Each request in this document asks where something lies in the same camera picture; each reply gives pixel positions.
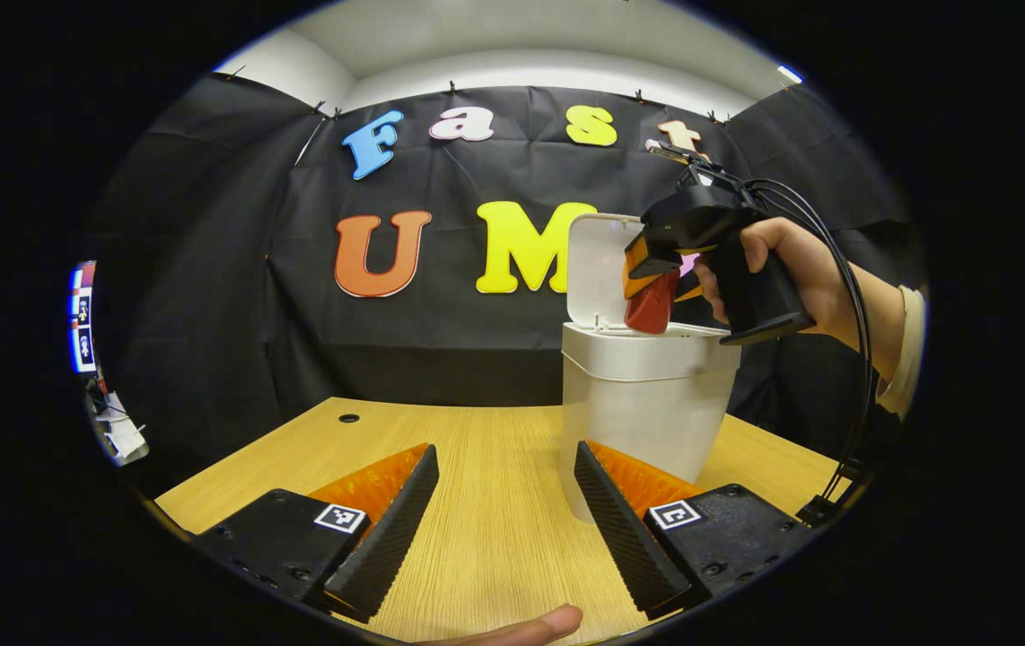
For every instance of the computer monitor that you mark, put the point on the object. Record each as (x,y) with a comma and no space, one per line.
(82,314)

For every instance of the wooden desktop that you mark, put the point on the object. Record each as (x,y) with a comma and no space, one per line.
(494,502)

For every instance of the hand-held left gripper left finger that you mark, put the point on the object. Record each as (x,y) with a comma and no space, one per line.
(387,538)

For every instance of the red pop can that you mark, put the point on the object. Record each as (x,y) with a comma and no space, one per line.
(652,309)

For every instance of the white desktop garbage bin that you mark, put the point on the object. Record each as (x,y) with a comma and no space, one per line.
(638,404)

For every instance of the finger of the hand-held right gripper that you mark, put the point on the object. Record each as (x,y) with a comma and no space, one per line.
(638,265)
(692,289)

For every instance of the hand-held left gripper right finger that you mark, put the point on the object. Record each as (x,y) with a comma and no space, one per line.
(625,538)

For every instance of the black backdrop cloth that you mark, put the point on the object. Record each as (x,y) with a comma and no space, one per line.
(207,314)

